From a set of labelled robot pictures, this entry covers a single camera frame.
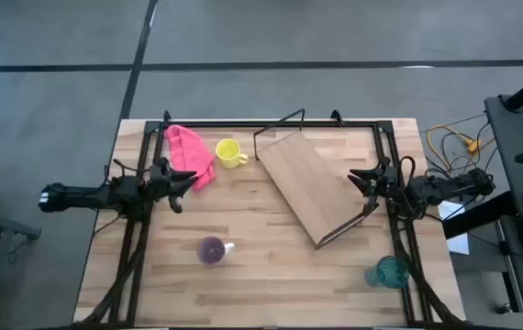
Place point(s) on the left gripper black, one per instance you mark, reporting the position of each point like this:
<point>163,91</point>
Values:
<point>160,183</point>

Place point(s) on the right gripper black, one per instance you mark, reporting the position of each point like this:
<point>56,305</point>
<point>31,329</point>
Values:
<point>387,181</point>

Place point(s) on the yellow mug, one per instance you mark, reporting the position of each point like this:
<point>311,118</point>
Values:
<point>229,153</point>

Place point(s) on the teal faceted plastic tumbler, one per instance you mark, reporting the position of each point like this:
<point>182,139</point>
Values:
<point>392,272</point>

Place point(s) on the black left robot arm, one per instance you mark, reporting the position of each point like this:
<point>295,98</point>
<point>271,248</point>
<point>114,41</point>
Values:
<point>82,196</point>

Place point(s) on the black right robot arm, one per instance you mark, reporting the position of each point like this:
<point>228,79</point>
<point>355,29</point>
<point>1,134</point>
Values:
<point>445,188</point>

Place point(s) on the pink cloth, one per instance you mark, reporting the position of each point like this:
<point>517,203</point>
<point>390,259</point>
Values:
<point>188,151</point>

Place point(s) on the white paper sheet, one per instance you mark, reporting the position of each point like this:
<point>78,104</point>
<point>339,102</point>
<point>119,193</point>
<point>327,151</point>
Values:
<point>459,243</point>

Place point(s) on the black slanted beam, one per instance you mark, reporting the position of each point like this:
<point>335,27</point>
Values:
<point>477,215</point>

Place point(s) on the dark grey desk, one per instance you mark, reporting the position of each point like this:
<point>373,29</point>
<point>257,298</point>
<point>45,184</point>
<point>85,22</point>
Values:
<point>509,151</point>

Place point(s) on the black aluminium table frame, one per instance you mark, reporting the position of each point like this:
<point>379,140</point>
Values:
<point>225,124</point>

